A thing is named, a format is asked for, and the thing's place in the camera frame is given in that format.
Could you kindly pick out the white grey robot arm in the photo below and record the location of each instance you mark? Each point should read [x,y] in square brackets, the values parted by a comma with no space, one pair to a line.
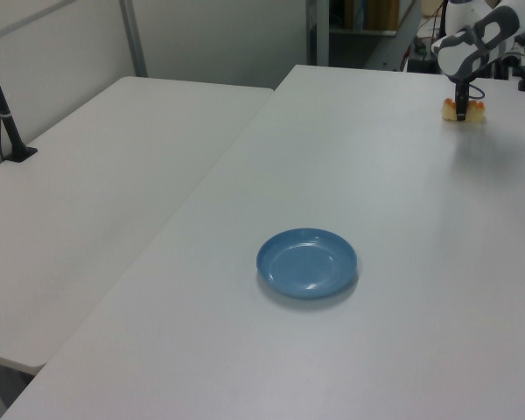
[477,39]

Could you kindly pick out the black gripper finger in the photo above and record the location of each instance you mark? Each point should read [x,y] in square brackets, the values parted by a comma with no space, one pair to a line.
[462,102]

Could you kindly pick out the small black electronics box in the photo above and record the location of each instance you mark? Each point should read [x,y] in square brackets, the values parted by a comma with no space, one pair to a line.
[420,65]

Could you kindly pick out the black camera stand pole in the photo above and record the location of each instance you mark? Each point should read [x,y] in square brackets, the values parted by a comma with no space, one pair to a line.
[2,111]

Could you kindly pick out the wooden box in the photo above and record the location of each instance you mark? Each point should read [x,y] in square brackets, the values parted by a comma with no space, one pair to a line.
[372,13]

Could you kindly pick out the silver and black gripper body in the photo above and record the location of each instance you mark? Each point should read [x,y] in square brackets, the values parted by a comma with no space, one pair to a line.
[463,81]

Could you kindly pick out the blue round plate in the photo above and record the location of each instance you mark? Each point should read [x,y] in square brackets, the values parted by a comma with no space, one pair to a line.
[306,269]

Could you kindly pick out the grey metal rack post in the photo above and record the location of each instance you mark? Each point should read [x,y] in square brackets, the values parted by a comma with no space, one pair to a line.
[317,35]

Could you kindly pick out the grey partition post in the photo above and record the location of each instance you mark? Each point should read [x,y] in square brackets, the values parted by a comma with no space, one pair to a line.
[133,39]

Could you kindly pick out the bread with orange topping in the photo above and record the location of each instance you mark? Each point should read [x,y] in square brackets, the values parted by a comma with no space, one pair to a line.
[477,111]

